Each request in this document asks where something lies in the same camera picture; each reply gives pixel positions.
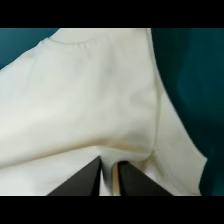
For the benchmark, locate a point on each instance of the cream white T-shirt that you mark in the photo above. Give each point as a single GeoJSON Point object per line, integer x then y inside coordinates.
{"type": "Point", "coordinates": [86, 100]}

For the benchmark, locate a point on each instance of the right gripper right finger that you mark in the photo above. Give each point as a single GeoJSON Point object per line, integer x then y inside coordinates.
{"type": "Point", "coordinates": [136, 181]}

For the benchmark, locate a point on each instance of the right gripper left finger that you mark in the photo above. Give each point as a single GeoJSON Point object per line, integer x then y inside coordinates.
{"type": "Point", "coordinates": [87, 181]}

